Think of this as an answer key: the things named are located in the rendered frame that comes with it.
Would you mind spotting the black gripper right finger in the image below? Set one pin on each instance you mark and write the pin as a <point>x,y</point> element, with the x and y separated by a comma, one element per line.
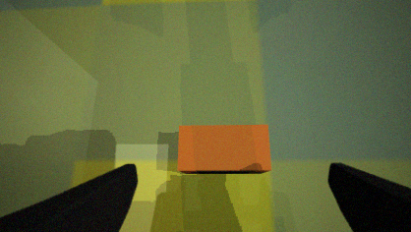
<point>370,203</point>

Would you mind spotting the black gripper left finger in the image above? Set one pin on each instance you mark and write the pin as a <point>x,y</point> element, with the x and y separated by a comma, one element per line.
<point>100,204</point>

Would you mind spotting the orange block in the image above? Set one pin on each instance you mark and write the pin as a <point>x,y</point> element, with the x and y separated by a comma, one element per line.
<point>224,149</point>

